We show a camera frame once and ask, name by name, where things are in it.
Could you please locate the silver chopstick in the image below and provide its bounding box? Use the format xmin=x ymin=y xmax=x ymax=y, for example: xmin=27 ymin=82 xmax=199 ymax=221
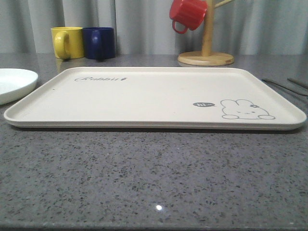
xmin=287 ymin=78 xmax=308 ymax=89

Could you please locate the cream rabbit serving tray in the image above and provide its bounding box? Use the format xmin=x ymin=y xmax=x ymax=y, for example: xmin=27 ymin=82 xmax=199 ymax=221
xmin=4 ymin=67 xmax=307 ymax=130

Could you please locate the yellow mug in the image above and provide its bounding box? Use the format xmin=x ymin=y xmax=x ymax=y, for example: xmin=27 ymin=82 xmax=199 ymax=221
xmin=51 ymin=27 xmax=84 ymax=60

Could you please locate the wooden mug tree stand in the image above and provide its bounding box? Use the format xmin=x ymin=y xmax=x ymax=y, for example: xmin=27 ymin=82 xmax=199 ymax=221
xmin=178 ymin=0 xmax=234 ymax=66

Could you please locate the grey curtain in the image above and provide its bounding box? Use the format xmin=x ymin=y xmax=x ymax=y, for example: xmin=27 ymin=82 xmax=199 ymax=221
xmin=0 ymin=0 xmax=308 ymax=55

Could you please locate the dark blue mug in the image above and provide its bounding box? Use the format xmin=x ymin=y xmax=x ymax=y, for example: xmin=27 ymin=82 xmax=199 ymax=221
xmin=82 ymin=27 xmax=116 ymax=60

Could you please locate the red mug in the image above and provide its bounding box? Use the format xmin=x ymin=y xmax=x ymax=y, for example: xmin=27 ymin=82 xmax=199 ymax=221
xmin=169 ymin=0 xmax=208 ymax=34

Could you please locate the white round plate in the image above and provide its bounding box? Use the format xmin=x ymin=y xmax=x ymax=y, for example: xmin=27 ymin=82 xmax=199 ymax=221
xmin=0 ymin=68 xmax=38 ymax=105

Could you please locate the silver fork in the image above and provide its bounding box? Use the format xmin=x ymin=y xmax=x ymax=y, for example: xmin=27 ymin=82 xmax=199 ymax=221
xmin=261 ymin=78 xmax=308 ymax=97

